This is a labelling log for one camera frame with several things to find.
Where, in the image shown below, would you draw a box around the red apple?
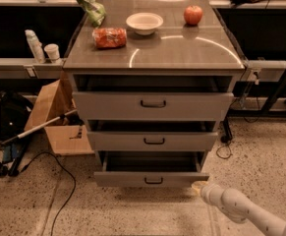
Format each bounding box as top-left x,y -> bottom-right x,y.
184,6 -> 203,26

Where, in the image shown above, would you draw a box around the grey top drawer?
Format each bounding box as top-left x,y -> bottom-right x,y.
73,75 -> 233,121

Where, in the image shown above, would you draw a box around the grey bottom drawer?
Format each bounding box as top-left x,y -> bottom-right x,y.
94,151 -> 209,188

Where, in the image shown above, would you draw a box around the brown cardboard box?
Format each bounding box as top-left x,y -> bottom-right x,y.
25,72 -> 93,155

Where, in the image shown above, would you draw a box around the grey middle drawer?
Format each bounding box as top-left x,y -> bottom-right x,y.
87,120 -> 218,151

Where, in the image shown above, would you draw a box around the black coiled cable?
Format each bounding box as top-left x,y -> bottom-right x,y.
215,143 -> 233,160

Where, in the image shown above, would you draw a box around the orange snack packet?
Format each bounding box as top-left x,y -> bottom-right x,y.
92,28 -> 127,49

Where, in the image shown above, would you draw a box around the white plastic bottle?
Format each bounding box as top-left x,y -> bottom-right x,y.
25,29 -> 45,64

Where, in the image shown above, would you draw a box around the green chip bag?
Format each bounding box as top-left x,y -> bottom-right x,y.
76,0 -> 106,28

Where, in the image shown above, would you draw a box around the black floor cable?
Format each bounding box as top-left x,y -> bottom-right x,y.
20,151 -> 78,236

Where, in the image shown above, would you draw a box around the grey drawer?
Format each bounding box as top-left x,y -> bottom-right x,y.
73,75 -> 233,121
87,120 -> 218,151
94,151 -> 209,188

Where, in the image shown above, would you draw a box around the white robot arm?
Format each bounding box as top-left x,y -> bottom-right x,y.
192,181 -> 286,236

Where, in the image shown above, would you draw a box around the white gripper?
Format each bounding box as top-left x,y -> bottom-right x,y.
192,181 -> 224,208

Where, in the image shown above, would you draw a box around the white bowl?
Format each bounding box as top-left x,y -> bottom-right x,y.
126,13 -> 163,35

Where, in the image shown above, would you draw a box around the white and black pole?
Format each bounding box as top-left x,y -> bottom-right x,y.
0,109 -> 77,146

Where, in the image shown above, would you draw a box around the black backpack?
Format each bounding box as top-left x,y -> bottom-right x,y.
0,91 -> 33,142

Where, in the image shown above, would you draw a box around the grey drawer cabinet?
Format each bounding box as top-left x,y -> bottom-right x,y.
63,0 -> 246,167

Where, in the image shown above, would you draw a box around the white paper cup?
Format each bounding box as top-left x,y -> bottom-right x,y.
44,43 -> 61,63

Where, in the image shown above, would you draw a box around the black table leg frame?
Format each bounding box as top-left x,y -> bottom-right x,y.
227,69 -> 286,118

